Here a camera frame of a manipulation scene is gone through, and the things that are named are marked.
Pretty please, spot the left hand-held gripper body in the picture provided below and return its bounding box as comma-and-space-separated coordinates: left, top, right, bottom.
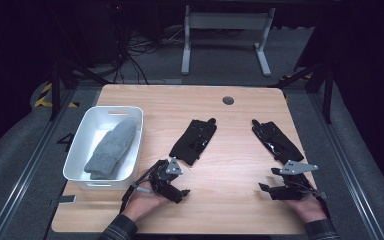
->
148, 157, 184, 201

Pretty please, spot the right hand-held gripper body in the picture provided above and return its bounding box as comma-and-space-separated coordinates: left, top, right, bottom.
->
278, 159, 319, 201

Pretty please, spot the black glove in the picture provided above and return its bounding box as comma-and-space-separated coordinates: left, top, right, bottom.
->
168, 117, 218, 167
251, 118, 305, 165

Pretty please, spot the white plastic basket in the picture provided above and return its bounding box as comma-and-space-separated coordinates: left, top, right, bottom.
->
62, 105, 145, 191

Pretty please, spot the person's right hand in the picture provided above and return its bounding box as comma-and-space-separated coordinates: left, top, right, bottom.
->
284, 193, 330, 223

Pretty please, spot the person's left hand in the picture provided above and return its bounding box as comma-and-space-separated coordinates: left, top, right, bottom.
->
121, 169, 172, 223

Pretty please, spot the black metal stand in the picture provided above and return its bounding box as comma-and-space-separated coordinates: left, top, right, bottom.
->
48, 58, 112, 122
268, 59, 335, 125

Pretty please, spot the yellow black floor tape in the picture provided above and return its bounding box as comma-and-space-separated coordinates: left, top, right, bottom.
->
33, 82, 80, 109

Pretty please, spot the grey cable plug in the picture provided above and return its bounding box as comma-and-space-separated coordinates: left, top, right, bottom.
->
133, 185, 154, 195

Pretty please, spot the aluminium floor rail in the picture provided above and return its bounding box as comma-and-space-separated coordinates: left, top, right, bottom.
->
308, 92, 384, 240
0, 89, 78, 240

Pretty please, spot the bundle of black floor cables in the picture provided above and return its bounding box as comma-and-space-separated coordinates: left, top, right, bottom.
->
106, 2, 188, 85

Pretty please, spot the white metal desk frame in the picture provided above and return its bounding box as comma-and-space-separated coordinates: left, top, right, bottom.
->
180, 4, 277, 78

